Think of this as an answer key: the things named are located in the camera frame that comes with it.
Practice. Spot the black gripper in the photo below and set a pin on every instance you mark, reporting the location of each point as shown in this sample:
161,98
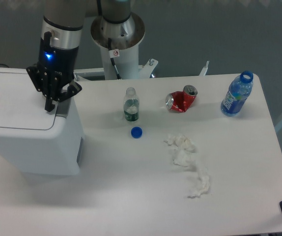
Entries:
45,74

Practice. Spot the white trash can lid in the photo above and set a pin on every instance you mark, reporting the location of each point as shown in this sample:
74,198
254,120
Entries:
21,106

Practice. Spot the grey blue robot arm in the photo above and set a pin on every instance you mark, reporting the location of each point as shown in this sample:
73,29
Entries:
63,20

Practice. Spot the white trash can body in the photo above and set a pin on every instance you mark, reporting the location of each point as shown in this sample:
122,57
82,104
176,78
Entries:
51,152

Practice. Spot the blue bottle cap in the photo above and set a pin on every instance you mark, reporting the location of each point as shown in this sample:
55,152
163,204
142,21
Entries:
136,132

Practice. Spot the crushed red soda can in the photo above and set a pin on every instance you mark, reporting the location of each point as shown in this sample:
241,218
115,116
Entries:
180,101

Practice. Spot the clear green-label water bottle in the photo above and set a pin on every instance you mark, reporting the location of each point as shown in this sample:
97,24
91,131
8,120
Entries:
131,105

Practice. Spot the crumpled white tissue upper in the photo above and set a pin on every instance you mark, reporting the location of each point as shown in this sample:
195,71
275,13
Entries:
180,141

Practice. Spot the crumpled white tissue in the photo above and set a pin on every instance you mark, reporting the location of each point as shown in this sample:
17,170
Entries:
183,158
199,183
180,141

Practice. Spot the crumpled white tissue middle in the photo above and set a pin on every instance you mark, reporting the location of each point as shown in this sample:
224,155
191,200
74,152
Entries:
183,158

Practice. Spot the crumpled white tissue lower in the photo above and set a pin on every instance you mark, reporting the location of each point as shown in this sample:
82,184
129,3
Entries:
199,183

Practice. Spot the blue plastic drink bottle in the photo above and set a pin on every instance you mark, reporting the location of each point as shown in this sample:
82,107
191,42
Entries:
238,92

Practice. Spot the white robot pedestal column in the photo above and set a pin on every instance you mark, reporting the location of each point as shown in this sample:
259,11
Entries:
119,44

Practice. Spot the white pedestal base frame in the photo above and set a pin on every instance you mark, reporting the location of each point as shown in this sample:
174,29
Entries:
97,74

